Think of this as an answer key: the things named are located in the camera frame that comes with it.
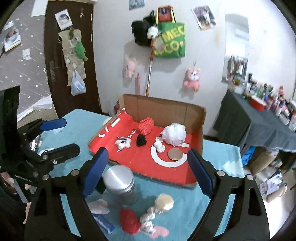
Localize blue white tube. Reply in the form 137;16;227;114
92;213;115;234

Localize red crochet heart plush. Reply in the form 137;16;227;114
119;209;141;235

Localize white knitted soft toy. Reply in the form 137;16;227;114
139;206;156;235

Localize red knitted soft toy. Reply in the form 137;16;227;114
138;118;154;136

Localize person's left hand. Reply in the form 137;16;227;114
1;172;32;218

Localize white pink cloth piece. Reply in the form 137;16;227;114
87;199;110;215

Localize glass jar dark tea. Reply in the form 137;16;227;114
103;165;136;206

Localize white plastic bag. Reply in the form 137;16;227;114
71;70;86;96

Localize round beige powder puff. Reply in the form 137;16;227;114
168;148;183;161

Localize glass jar gold candies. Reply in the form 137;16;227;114
154;193;174;214

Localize white flower plush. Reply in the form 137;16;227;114
115;137;132;151

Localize grey tablecloth side table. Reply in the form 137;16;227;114
213;90;296;153

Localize white mesh bath pouf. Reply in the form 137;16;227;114
161;123;187;147

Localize white bone plush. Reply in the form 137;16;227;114
154;137;166;153

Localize black pompom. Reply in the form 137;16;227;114
136;134;147;147

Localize green frog plush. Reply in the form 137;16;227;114
75;41;88;61

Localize red cardboard box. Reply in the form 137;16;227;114
88;94;206;188

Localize framed photo on floor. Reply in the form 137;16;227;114
4;26;21;52

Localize red bowl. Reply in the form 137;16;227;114
249;96;266;111

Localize beige fabric door hanger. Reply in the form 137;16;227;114
58;30;86;86

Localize pale pink plush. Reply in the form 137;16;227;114
125;56;137;78

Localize photo card on door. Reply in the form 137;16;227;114
55;9;73;31

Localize pink cat plush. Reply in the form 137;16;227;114
183;68;200;93

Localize orange silver pole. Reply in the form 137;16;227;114
145;40;154;97

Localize dark brown door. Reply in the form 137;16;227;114
44;1;102;118

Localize green tote bag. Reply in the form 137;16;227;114
154;7;186;59

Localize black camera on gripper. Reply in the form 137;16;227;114
1;86;20;161

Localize wall mirror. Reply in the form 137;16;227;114
222;14;249;83

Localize black bag on wall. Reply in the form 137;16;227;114
131;10;156;47

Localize white plush keychain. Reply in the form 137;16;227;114
147;26;161;40

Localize wall poster top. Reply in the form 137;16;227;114
128;0;145;10

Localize wall poster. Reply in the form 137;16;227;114
192;6;216;31
128;0;145;10

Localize red picture frame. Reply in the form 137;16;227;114
157;5;173;22

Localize wall poster right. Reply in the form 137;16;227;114
192;6;216;31

